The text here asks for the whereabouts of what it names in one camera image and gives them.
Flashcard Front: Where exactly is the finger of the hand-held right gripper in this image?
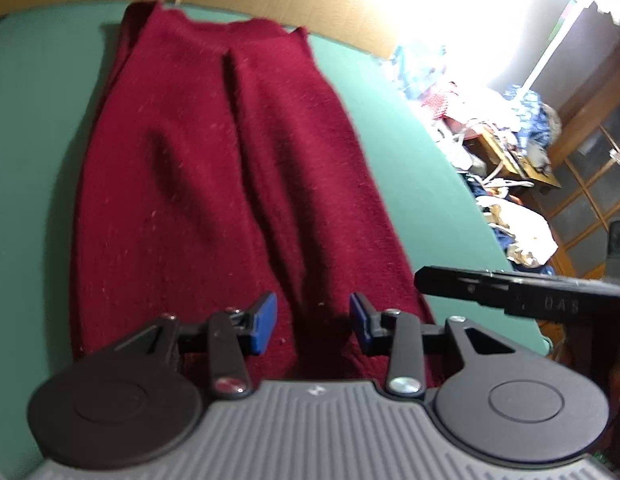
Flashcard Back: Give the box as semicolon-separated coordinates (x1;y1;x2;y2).
414;266;520;312

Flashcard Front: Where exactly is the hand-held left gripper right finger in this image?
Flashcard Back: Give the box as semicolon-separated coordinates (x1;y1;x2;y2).
350;292;529;400

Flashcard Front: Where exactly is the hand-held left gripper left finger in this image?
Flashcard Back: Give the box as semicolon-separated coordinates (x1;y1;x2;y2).
110;291;279;401

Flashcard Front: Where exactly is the dark red knit sweater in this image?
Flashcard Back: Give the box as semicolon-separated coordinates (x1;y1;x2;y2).
69;1;438;381

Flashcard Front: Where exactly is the cream crumpled cloth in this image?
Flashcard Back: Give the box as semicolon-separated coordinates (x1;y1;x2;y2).
482;195;560;269

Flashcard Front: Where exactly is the wooden lattice door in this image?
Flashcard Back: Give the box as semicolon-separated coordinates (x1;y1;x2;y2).
538;60;620;282

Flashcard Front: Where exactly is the wooden side table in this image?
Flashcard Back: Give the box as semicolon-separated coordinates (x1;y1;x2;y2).
462;125;563;191

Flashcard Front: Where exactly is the red gingham cloth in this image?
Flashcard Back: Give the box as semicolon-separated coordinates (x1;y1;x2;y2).
421;85;463;119

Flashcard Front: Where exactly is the blue patterned cloth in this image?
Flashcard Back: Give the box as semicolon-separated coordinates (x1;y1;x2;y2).
504;85;563;182

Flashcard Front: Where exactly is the light blue cloth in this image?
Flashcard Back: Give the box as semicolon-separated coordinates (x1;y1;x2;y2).
392;44;449;102

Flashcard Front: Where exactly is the white lamp pole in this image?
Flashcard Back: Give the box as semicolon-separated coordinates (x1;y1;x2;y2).
520;0;579;97

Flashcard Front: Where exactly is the white cable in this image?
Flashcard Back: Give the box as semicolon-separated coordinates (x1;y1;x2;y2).
468;157;536;192

